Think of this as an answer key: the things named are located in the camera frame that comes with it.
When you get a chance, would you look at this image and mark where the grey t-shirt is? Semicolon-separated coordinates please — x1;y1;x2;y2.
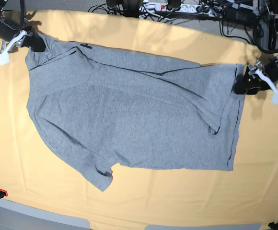
25;35;244;191

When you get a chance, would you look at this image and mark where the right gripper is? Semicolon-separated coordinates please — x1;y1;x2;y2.
0;26;46;52

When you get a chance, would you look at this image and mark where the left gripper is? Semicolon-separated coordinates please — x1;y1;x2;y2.
233;56;278;95

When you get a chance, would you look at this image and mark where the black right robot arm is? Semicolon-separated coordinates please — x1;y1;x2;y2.
0;0;46;52

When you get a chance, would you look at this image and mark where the yellow table cloth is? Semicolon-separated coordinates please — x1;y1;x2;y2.
0;11;278;230

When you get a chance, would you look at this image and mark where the white power strip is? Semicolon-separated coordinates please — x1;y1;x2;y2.
139;1;221;18

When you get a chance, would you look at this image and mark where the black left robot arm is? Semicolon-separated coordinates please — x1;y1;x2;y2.
225;0;278;95

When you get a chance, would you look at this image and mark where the black power adapter box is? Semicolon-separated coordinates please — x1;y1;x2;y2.
223;7;257;26

